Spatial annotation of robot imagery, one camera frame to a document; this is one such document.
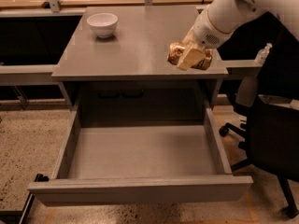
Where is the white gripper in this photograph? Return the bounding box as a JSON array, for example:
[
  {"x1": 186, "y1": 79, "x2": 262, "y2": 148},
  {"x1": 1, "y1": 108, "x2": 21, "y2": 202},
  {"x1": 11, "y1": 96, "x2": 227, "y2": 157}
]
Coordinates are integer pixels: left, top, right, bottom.
[{"x1": 177, "y1": 14, "x2": 232, "y2": 70}]

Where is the orange soda can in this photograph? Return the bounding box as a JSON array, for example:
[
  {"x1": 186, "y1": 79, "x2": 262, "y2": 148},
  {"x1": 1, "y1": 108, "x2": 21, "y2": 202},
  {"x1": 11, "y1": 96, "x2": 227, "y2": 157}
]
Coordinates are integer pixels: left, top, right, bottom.
[{"x1": 167, "y1": 42, "x2": 213, "y2": 70}]

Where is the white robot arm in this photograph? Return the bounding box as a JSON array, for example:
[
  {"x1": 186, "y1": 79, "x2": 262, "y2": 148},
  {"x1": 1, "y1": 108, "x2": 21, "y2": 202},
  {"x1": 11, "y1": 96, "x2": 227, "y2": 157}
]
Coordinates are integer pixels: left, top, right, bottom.
[{"x1": 177, "y1": 0, "x2": 299, "y2": 70}]

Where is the grey drawer cabinet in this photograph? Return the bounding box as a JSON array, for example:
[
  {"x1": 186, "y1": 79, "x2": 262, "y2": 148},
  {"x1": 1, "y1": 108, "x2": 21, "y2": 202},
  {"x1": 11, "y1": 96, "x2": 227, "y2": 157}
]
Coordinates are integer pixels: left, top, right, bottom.
[{"x1": 52, "y1": 7, "x2": 226, "y2": 127}]

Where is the grey open top drawer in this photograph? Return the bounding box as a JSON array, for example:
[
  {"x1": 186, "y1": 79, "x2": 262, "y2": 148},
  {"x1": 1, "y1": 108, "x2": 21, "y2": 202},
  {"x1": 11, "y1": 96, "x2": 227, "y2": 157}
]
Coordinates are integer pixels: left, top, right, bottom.
[{"x1": 28, "y1": 108, "x2": 252, "y2": 206}]

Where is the clear plastic bottle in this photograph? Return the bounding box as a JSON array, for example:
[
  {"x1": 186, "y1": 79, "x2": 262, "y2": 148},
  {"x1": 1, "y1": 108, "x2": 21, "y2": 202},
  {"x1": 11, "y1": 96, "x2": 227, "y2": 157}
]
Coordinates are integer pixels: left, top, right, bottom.
[{"x1": 254, "y1": 43, "x2": 273, "y2": 65}]

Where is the white ceramic bowl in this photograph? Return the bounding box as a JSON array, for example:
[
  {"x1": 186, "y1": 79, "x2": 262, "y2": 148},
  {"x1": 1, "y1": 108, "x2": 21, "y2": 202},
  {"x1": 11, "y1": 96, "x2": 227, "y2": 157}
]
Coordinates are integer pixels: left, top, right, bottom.
[{"x1": 87, "y1": 13, "x2": 119, "y2": 38}]

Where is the black office chair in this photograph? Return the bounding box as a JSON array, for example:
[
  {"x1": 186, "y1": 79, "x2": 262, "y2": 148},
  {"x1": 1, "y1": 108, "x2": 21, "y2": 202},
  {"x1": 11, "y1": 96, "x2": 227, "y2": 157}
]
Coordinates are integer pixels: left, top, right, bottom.
[{"x1": 219, "y1": 25, "x2": 299, "y2": 219}]

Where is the grey metal side rail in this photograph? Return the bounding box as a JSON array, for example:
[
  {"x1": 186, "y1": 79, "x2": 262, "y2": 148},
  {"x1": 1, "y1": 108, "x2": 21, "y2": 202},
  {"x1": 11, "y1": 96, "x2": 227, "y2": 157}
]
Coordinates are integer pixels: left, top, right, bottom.
[{"x1": 0, "y1": 64, "x2": 57, "y2": 86}]

